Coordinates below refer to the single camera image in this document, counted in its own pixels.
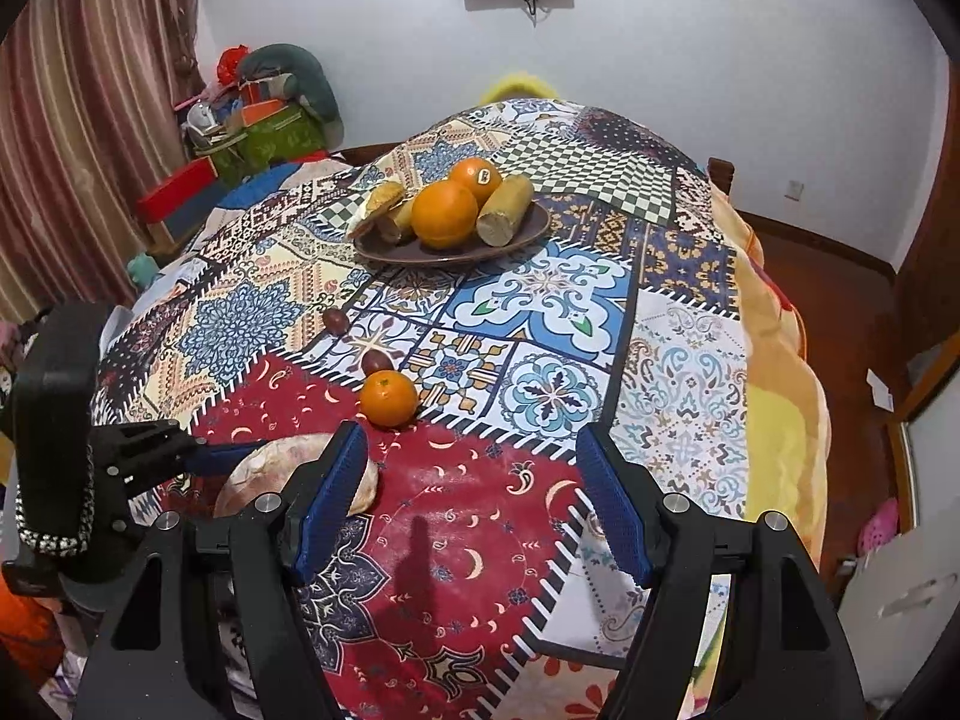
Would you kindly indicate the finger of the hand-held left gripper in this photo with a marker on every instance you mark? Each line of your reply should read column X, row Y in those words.
column 217, row 456
column 131, row 502

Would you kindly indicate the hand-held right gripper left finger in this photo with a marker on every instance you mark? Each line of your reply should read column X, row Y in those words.
column 330, row 496

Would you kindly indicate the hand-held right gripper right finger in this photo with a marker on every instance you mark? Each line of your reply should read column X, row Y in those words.
column 615, row 504

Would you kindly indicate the peeled pomelo segment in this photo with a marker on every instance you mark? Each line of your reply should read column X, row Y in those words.
column 259, row 469
column 379, row 202

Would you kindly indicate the small tangerine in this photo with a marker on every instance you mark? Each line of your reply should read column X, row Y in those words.
column 388, row 399

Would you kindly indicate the purple round plate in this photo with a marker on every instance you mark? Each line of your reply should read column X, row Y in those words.
column 450, row 255

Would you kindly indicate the yellow sugarcane piece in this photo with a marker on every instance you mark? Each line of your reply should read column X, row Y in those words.
column 504, row 210
column 401, row 220

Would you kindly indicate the large orange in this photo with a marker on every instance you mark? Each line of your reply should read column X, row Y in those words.
column 445, row 214
column 475, row 174

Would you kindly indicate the dark red small fruit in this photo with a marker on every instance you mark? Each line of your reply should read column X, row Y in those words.
column 334, row 320
column 373, row 361

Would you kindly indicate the colourful patchwork blanket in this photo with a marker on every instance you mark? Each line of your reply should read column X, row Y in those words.
column 540, row 330

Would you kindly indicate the yellow orange blanket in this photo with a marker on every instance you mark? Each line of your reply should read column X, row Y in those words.
column 784, row 405

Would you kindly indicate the pink plastic object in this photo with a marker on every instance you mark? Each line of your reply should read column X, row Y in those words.
column 879, row 525

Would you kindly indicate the red box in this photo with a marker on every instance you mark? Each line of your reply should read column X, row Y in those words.
column 176, row 187

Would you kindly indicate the pale patchwork quilt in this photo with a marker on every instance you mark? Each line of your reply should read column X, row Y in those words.
column 259, row 184

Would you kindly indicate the white paper slip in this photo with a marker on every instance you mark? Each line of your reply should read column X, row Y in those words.
column 881, row 390

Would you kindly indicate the white cabinet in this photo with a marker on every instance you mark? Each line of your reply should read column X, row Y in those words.
column 907, row 615

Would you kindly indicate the striped brown curtain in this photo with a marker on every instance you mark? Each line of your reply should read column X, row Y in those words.
column 82, row 90

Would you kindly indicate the orange box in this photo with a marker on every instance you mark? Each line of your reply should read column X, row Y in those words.
column 262, row 112

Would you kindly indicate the grey curved pillow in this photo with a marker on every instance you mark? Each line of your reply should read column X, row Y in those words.
column 307, row 71

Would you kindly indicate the wooden bed frame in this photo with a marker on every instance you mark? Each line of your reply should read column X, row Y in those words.
column 724, row 176

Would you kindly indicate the white wall socket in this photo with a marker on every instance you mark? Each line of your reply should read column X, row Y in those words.
column 795, row 188

